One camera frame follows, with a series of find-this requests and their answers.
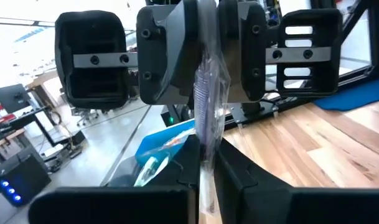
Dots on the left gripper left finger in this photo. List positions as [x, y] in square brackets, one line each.
[114, 208]

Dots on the black tilted monitor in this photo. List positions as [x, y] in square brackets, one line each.
[10, 98]

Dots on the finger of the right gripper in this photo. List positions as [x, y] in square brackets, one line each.
[251, 46]
[164, 46]

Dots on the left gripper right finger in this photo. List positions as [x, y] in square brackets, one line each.
[301, 208]

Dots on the purple toothbrush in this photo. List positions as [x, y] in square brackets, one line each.
[208, 93]

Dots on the black computer with blue lights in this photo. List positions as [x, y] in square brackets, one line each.
[27, 177]

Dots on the red toothbrush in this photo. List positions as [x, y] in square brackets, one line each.
[175, 141]

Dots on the blue flat mat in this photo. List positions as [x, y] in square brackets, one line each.
[357, 96]

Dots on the grey office chair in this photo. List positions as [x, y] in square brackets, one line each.
[83, 113]

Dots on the green toothbrush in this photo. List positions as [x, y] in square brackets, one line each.
[150, 169]

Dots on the teal plastic bin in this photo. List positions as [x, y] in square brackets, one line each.
[152, 140]

